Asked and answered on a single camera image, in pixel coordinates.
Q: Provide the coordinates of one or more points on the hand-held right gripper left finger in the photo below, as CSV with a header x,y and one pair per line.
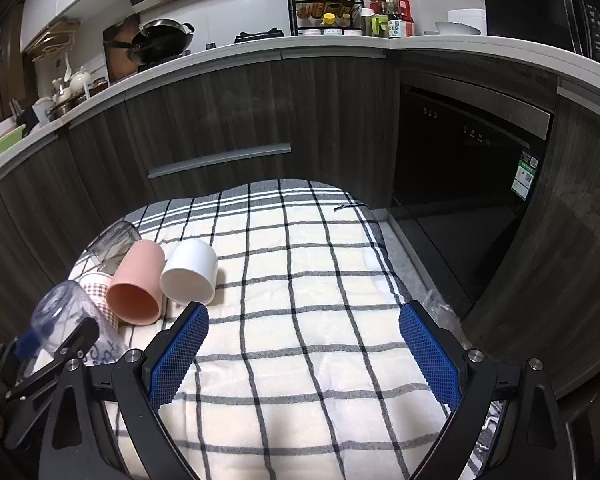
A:
x,y
180,355

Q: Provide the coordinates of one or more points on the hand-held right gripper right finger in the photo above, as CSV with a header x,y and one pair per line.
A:
x,y
430,355

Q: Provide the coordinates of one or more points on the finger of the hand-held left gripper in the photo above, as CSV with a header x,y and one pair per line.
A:
x,y
80,337
24,344

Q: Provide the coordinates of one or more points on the clear printed plastic cup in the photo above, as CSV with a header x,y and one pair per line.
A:
x,y
65,312

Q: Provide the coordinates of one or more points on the checked pattern paper cup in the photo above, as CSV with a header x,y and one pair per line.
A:
x,y
99,290

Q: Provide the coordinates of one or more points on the pink cup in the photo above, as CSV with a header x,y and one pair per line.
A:
x,y
132,290

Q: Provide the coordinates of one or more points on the white cup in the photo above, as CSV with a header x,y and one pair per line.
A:
x,y
190,272

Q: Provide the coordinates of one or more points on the clear glass cup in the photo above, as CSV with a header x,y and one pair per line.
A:
x,y
111,245

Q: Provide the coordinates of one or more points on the green cup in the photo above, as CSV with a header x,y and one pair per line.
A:
x,y
379,26

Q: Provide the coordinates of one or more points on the clear plastic bag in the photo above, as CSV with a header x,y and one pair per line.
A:
x,y
442,310

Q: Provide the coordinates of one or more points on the black and white checked cloth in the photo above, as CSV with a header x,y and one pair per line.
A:
x,y
305,310

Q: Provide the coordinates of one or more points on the black built-in dishwasher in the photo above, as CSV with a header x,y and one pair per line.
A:
x,y
460,175

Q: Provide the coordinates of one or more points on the green energy label sticker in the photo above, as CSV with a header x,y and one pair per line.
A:
x,y
525,176

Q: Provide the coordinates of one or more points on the black knife block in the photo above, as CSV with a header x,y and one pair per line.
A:
x,y
24,116

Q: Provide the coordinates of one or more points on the steel pot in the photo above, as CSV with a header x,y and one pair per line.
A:
x,y
62,109

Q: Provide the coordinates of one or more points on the white teapot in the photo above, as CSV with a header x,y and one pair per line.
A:
x,y
80,80

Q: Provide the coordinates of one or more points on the black gas stove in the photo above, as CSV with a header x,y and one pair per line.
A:
x,y
165,59

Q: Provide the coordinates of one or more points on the wooden cutting board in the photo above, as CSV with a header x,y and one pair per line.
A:
x,y
119,40

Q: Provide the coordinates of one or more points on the black wok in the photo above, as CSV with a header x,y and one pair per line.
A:
x,y
160,37

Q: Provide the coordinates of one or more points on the small white bowl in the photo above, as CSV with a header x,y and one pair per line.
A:
x,y
446,27

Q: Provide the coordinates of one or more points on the dark sauce bottle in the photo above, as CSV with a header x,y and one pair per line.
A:
x,y
395,26

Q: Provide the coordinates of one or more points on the large white bowl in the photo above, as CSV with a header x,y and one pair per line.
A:
x,y
467,20

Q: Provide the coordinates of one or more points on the clear bottle with red label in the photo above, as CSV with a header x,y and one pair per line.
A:
x,y
401,6

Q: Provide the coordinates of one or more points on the red lid jar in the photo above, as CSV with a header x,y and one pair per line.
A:
x,y
377,5

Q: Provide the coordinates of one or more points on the black microwave oven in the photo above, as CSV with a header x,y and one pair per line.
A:
x,y
535,12

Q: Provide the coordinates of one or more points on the black spice rack with bottles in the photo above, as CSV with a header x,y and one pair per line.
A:
x,y
325,7

